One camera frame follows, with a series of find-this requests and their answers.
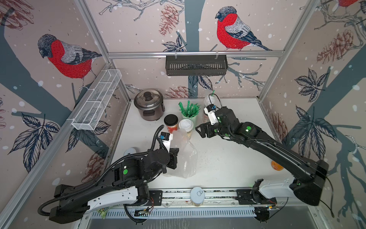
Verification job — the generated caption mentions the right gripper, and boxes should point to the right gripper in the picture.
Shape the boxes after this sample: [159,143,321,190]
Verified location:
[195,120,234,138]

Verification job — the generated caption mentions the yellow cup white lid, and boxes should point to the yellow cup white lid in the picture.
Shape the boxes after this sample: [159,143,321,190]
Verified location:
[179,118,194,138]

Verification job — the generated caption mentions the clear plastic carrier bag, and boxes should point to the clear plastic carrier bag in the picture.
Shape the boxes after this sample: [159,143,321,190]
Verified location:
[203,91,223,125]

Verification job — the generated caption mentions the red cup black lid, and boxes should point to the red cup black lid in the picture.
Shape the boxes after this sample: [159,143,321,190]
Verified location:
[203,108,210,123]
[164,114,178,134]

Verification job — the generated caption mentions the red cup black lid front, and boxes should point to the red cup black lid front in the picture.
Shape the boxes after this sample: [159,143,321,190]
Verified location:
[203,108,210,123]

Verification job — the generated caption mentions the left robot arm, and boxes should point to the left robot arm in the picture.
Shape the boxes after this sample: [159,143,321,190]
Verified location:
[37,148,179,224]

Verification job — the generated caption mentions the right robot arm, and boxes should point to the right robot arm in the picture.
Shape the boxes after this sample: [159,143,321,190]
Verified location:
[195,105,329,206]

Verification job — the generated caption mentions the green straw holder cup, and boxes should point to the green straw holder cup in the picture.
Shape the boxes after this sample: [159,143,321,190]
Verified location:
[178,101,201,127]

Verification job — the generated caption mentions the white can left side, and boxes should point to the white can left side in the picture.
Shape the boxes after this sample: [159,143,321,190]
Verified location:
[124,148,137,156]

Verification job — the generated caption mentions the silver rice cooker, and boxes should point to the silver rice cooker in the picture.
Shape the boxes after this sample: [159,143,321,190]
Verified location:
[134,89,165,121]

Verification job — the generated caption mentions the orange drink can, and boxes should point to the orange drink can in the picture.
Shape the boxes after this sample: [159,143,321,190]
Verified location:
[271,160,284,171]

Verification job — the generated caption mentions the green snack packet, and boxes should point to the green snack packet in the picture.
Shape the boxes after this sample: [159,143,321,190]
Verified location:
[98,207,110,219]

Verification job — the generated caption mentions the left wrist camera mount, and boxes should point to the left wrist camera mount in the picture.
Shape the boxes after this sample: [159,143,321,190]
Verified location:
[159,132,173,151]

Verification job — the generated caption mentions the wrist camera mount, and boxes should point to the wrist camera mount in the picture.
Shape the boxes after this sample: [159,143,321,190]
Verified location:
[206,104,218,125]
[159,132,173,151]

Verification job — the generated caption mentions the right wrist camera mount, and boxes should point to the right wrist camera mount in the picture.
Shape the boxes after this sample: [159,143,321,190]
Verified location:
[206,104,218,125]

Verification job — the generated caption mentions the can on front rail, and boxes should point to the can on front rail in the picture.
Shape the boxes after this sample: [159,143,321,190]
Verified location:
[190,187,205,207]

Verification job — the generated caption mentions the black hanging wire basket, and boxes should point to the black hanging wire basket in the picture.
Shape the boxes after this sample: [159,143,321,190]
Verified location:
[165,55,228,76]

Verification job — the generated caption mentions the white mesh wall shelf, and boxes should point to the white mesh wall shelf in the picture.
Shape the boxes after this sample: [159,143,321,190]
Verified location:
[71,69,122,130]

